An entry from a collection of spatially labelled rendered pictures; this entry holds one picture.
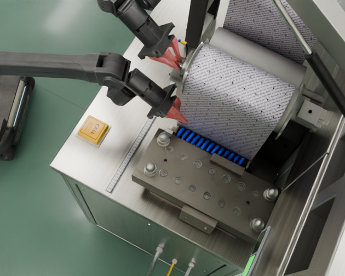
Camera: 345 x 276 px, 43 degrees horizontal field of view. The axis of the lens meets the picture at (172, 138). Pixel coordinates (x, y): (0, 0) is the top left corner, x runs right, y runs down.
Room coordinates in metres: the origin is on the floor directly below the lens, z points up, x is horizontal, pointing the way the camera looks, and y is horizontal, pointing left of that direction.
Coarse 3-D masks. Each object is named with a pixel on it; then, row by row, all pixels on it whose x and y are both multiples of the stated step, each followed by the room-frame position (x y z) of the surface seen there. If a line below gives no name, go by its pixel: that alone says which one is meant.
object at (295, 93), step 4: (192, 56) 0.57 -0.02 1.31; (188, 64) 0.55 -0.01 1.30; (296, 88) 0.54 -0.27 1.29; (296, 92) 0.52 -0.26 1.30; (292, 96) 0.50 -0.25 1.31; (296, 96) 0.51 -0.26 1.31; (292, 100) 0.49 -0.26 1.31; (288, 104) 0.48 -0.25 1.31; (292, 104) 0.49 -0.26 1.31; (288, 108) 0.48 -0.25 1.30; (284, 112) 0.47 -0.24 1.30; (288, 112) 0.47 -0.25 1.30; (284, 116) 0.46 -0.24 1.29; (280, 120) 0.45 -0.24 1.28; (284, 120) 0.45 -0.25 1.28; (280, 124) 0.45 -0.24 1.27; (276, 128) 0.44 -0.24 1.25; (280, 128) 0.44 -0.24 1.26; (276, 132) 0.45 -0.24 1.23
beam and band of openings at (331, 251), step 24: (336, 144) 0.34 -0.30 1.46; (336, 168) 0.29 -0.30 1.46; (336, 192) 0.21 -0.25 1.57; (312, 216) 0.20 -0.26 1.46; (336, 216) 0.16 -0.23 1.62; (312, 240) 0.15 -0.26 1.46; (336, 240) 0.12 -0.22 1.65; (288, 264) 0.11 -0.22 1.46; (312, 264) 0.09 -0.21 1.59; (336, 264) 0.09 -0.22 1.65
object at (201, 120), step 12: (180, 108) 0.52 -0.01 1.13; (192, 108) 0.51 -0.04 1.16; (204, 108) 0.50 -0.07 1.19; (192, 120) 0.50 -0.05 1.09; (204, 120) 0.49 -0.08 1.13; (216, 120) 0.48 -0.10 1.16; (228, 120) 0.47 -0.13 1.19; (192, 132) 0.50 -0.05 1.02; (204, 132) 0.49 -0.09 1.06; (216, 132) 0.48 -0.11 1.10; (228, 132) 0.47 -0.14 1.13; (240, 132) 0.46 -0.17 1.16; (252, 132) 0.45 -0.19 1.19; (216, 144) 0.48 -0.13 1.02; (228, 144) 0.47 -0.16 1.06; (240, 144) 0.46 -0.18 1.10; (252, 144) 0.45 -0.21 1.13; (240, 156) 0.45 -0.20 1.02; (252, 156) 0.44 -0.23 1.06
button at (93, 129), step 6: (90, 120) 0.52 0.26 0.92; (96, 120) 0.53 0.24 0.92; (84, 126) 0.50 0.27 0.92; (90, 126) 0.50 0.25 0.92; (96, 126) 0.51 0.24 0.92; (102, 126) 0.51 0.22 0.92; (78, 132) 0.48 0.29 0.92; (84, 132) 0.48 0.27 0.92; (90, 132) 0.49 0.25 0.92; (96, 132) 0.49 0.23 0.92; (102, 132) 0.49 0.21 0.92; (84, 138) 0.47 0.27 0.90; (90, 138) 0.47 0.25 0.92; (96, 138) 0.47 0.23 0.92; (96, 144) 0.46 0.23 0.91
